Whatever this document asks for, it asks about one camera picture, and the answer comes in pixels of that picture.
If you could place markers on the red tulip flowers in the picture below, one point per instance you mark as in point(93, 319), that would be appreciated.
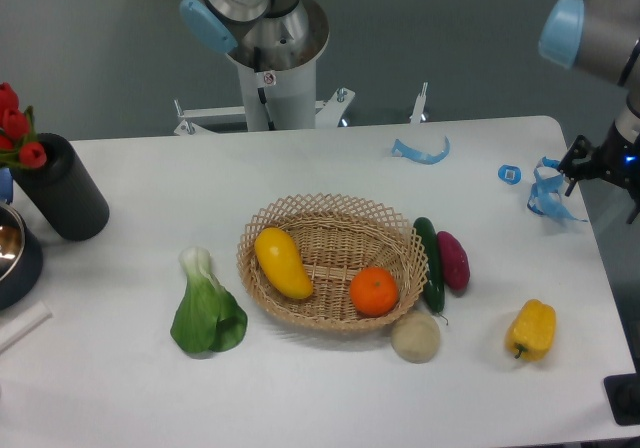
point(20, 146)

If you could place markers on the yellow bell pepper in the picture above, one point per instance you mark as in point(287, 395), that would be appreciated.
point(531, 334)

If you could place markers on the black steel bowl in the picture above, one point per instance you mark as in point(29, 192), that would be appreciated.
point(21, 257)

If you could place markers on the white paper roll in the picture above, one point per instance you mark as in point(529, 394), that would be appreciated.
point(22, 324)

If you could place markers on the orange tangerine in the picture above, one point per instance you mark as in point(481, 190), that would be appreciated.
point(373, 291)

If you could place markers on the beige potato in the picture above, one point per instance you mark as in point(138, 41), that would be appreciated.
point(416, 338)

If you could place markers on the crumpled blue plastic strip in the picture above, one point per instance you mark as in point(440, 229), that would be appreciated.
point(547, 192)

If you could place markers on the black device at edge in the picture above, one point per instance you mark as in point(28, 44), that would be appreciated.
point(623, 396)

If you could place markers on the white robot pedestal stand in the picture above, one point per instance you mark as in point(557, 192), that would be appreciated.
point(272, 100)

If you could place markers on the black cylindrical vase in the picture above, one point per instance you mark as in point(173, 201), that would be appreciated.
point(64, 192)

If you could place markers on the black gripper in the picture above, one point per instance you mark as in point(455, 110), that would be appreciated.
point(615, 161)

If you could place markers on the yellow mango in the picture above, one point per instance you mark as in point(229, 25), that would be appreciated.
point(281, 262)

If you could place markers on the purple sweet potato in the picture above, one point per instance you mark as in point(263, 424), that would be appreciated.
point(454, 262)

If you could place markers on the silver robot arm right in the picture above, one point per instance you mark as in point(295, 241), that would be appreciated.
point(601, 38)

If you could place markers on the green cucumber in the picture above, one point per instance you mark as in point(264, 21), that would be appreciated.
point(434, 288)

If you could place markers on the woven wicker basket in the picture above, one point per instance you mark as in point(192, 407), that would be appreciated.
point(337, 236)

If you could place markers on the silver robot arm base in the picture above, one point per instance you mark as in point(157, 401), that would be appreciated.
point(261, 35)

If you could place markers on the green bok choy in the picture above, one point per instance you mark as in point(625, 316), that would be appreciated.
point(208, 318)

